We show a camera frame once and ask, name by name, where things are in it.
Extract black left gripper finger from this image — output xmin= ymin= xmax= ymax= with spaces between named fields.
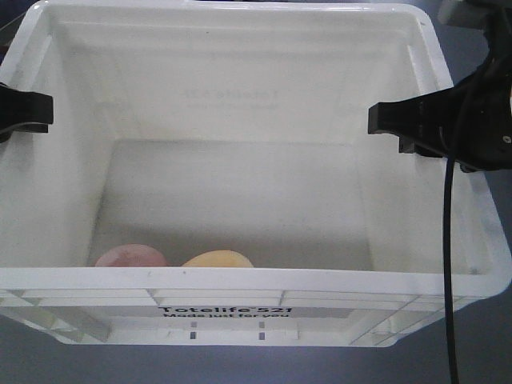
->
xmin=1 ymin=83 xmax=53 ymax=143

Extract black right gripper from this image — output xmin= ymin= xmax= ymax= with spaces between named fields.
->
xmin=367 ymin=1 xmax=511 ymax=173

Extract pink plush ball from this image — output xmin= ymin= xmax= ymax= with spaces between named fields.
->
xmin=94 ymin=244 xmax=168 ymax=267

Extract white plastic tote box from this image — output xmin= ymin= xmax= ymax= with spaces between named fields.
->
xmin=0 ymin=0 xmax=512 ymax=348

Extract yellow mango plush toy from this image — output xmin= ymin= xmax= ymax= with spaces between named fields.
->
xmin=182 ymin=250 xmax=254 ymax=268

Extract black cable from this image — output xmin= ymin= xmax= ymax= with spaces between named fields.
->
xmin=442 ymin=59 xmax=499 ymax=384

